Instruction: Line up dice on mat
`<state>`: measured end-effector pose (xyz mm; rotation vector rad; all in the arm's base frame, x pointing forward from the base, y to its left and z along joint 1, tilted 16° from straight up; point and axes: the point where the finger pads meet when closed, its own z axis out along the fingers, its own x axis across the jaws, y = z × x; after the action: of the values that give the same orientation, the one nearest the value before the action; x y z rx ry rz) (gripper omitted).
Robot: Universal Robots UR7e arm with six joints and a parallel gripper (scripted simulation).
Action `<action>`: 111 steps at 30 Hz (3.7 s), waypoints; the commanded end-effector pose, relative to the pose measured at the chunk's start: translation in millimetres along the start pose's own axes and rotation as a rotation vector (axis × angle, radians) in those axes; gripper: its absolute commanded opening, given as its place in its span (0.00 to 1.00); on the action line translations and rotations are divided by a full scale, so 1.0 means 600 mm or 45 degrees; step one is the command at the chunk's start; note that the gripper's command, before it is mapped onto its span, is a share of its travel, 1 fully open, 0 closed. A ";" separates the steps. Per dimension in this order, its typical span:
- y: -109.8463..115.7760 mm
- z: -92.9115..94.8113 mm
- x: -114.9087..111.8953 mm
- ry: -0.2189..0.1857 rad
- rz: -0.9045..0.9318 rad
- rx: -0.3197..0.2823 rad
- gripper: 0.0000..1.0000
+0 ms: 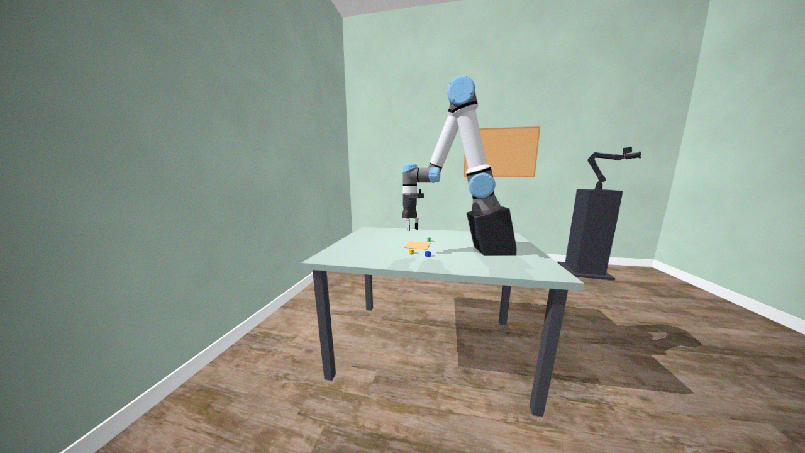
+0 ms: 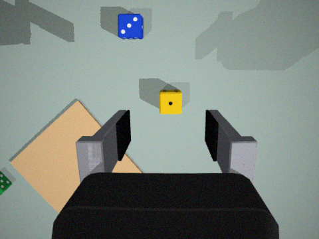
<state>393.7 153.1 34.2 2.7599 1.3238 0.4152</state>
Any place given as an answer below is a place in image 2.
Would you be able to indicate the yellow die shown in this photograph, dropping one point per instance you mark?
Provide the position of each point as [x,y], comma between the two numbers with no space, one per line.
[170,101]

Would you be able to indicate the blue die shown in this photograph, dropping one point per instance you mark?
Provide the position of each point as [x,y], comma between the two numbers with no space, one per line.
[130,26]

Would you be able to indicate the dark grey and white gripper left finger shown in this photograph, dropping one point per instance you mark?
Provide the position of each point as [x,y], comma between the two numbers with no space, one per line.
[100,153]

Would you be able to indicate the tan flat mat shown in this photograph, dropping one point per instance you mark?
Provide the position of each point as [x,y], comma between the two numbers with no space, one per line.
[49,163]

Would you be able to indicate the green die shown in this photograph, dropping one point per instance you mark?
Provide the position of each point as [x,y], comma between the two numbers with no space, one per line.
[5,183]

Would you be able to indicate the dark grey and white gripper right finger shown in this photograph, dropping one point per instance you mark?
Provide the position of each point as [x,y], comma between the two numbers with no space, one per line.
[233,152]

